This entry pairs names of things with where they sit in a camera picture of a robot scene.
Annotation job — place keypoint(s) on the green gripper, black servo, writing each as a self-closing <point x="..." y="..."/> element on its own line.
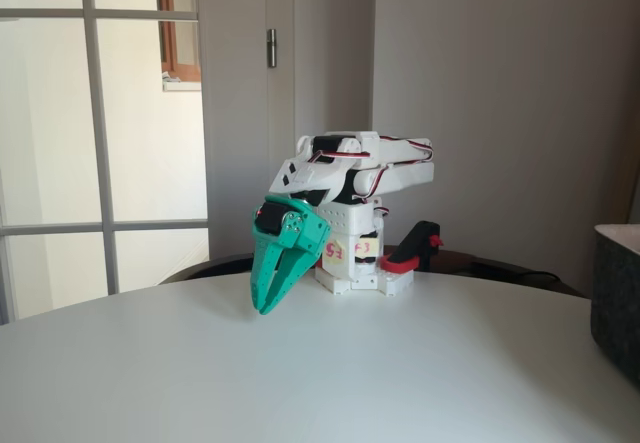
<point x="299" y="240"/>

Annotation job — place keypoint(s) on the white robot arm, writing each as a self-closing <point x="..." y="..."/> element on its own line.
<point x="400" y="175"/>

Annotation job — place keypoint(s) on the dark grey felt basket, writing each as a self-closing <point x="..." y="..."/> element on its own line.
<point x="617" y="303"/>

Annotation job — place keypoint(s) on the dark brown chair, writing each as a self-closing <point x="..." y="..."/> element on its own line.
<point x="220" y="265"/>

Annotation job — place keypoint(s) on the black and red clamp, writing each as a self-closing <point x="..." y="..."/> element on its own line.
<point x="412" y="245"/>

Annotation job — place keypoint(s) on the metal door hinge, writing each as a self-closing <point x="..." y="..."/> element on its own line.
<point x="271" y="48"/>

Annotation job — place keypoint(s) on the white glazed door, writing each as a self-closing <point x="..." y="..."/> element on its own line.
<point x="95" y="113"/>

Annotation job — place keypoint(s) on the brown wooden window frame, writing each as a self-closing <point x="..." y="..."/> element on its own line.
<point x="167" y="38"/>

